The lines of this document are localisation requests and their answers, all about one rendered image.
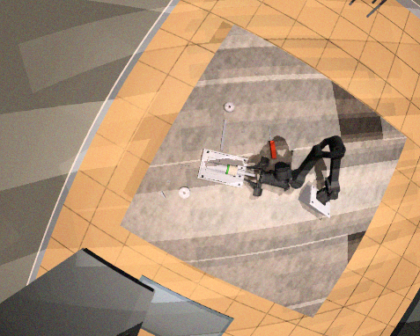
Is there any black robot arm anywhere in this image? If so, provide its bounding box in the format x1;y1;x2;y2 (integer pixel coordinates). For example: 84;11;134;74
268;135;346;206

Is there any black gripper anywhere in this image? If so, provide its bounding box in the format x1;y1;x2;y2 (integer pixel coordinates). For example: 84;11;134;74
244;157;276;196

